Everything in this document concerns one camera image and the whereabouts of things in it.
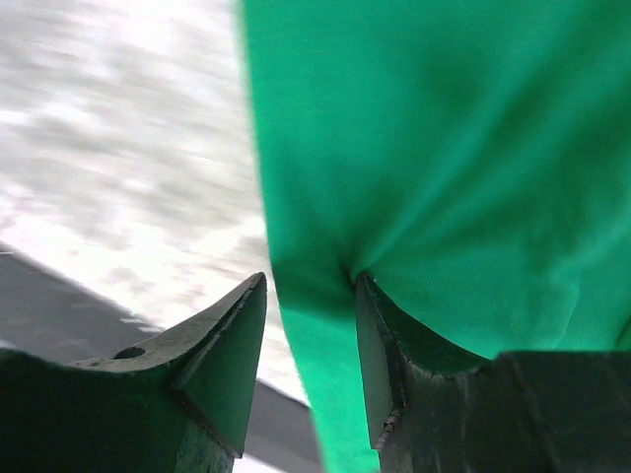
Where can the black base beam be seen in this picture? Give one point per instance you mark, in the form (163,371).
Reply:
(49,317)

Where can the green t-shirt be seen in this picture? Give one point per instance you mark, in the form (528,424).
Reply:
(472,156)

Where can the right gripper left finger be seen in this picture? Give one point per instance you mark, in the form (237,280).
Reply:
(176,402)

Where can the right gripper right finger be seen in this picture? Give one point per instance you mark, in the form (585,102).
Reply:
(434,407)

